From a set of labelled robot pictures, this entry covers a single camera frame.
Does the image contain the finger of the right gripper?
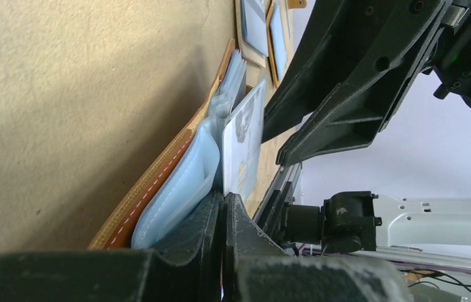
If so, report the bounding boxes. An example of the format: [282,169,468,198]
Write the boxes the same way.
[262,1,368,143]

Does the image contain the white VIP card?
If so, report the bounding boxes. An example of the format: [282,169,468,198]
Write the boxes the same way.
[221,78,267,202]

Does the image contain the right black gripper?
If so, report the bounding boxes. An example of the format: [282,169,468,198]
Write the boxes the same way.
[275,1,471,166]

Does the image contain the aluminium frame rail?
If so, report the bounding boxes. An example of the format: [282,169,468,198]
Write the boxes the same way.
[255,164,471,274]

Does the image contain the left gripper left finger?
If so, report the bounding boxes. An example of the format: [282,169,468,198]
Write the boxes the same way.
[0,192,223,301]

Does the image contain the tan leather card holder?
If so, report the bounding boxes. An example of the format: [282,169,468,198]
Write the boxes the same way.
[89,40,252,249]

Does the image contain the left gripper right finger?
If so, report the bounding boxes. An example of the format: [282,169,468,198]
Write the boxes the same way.
[223,193,413,301]

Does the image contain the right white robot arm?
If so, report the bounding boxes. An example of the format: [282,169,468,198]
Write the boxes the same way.
[263,1,471,254]

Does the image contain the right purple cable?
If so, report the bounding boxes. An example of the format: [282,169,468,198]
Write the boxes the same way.
[389,260,471,278]

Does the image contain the blue card white tray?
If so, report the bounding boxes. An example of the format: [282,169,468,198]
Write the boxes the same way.
[234,0,269,67]

